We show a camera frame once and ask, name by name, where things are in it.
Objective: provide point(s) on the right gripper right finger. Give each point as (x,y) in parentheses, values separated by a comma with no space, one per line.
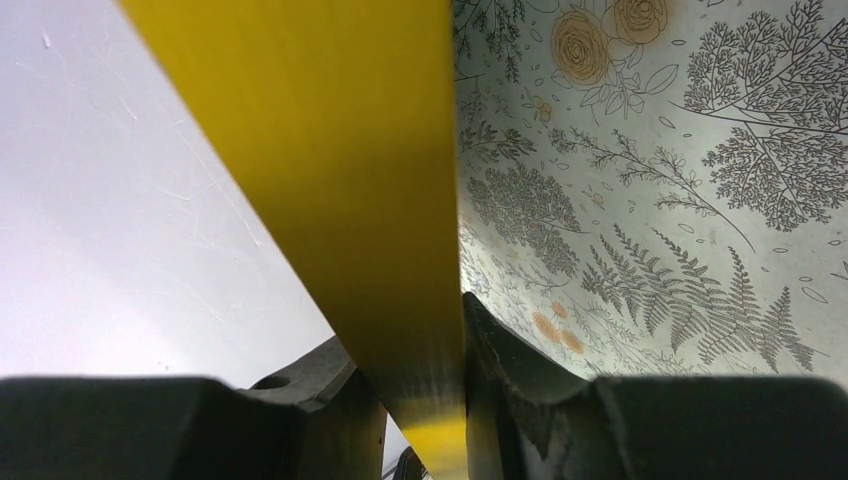
(530,418)

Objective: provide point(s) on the floral patterned table mat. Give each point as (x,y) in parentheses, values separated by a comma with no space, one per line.
(658,187)

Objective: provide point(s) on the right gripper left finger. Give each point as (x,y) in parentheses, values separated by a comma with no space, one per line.
(318,418)

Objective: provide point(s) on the yellow wooden picture frame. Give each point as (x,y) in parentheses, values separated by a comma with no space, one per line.
(337,121)

